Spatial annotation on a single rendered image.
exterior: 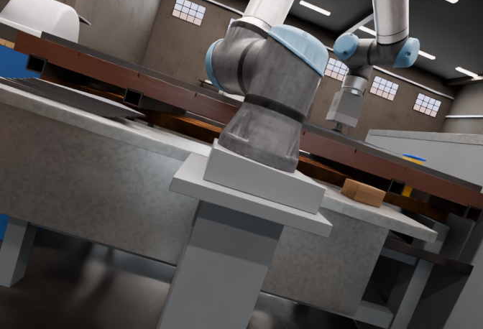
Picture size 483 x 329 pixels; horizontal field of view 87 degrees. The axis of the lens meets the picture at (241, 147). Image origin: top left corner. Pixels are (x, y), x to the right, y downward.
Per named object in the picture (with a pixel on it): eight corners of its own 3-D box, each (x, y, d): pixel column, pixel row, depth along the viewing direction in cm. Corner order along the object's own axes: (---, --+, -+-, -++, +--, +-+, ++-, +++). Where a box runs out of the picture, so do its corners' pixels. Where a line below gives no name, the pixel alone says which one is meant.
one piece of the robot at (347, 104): (357, 91, 95) (341, 133, 96) (335, 83, 94) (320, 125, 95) (372, 88, 85) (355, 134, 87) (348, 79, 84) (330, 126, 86)
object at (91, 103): (24, 85, 75) (28, 72, 75) (154, 128, 78) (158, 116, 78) (-16, 77, 63) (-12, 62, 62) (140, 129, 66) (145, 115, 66)
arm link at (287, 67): (280, 101, 38) (315, 14, 37) (226, 89, 48) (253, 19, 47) (318, 123, 47) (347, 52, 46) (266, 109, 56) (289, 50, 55)
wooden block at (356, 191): (353, 200, 71) (359, 183, 71) (339, 193, 77) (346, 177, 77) (379, 208, 74) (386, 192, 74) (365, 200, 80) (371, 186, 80)
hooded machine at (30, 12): (24, 121, 301) (58, -6, 289) (-37, 102, 292) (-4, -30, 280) (62, 120, 377) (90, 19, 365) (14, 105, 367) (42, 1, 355)
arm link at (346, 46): (371, 29, 71) (384, 47, 79) (336, 31, 79) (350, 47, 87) (361, 57, 72) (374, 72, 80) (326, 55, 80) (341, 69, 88)
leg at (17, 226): (6, 271, 92) (57, 93, 87) (23, 276, 93) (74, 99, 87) (-9, 282, 86) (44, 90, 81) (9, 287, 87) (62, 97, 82)
